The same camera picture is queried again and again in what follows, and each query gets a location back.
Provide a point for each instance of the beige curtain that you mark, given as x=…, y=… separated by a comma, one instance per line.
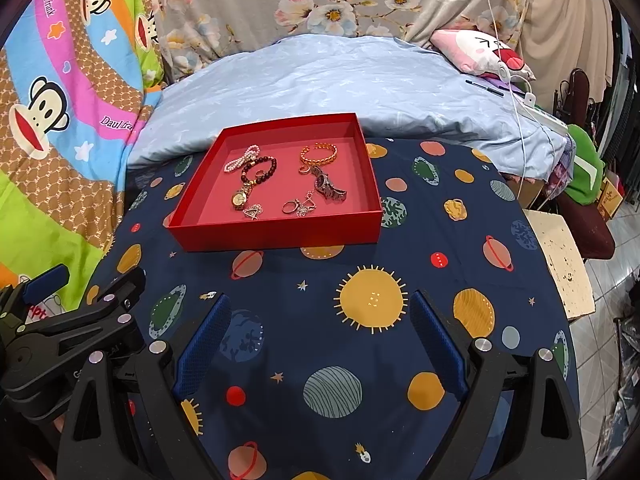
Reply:
x=565, y=15

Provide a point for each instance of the grey floral sheet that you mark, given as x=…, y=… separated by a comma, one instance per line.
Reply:
x=280, y=0

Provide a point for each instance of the white stool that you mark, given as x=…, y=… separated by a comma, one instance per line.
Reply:
x=565, y=265

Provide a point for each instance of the planet print navy blanket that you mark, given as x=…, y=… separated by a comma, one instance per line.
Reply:
x=450, y=260

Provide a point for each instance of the dark metal chair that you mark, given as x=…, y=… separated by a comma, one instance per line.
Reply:
x=580, y=95

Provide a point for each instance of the brown cardboard box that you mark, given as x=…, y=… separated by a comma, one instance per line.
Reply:
x=611, y=200

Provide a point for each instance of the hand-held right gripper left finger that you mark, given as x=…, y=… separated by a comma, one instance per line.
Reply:
x=202, y=350

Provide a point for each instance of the light blue quilt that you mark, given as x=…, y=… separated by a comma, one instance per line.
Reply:
x=340, y=85

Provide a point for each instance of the white charger plug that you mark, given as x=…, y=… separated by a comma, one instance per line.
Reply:
x=528, y=100

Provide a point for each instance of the dark red cushion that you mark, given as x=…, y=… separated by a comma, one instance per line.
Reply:
x=590, y=230

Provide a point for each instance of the purple notebook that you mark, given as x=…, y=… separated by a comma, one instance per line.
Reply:
x=505, y=82

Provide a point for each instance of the black pen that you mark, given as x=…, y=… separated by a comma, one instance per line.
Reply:
x=485, y=87

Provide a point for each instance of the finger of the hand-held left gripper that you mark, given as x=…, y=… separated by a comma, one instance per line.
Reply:
x=125, y=290
x=47, y=280

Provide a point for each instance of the monkey printed colourful blanket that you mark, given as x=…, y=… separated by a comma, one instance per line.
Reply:
x=65, y=110

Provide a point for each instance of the pink cartoon pillow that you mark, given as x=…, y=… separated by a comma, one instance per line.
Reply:
x=470, y=50

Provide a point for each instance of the gold face watch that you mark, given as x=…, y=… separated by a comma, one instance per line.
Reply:
x=239, y=200

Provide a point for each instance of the red tray box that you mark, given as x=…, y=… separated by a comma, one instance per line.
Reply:
x=280, y=230

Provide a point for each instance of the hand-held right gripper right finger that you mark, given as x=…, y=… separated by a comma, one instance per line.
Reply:
x=440, y=350

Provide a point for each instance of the silver metal watch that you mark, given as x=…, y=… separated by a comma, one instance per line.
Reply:
x=329, y=187

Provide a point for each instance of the green cloth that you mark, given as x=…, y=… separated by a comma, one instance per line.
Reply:
x=585, y=165

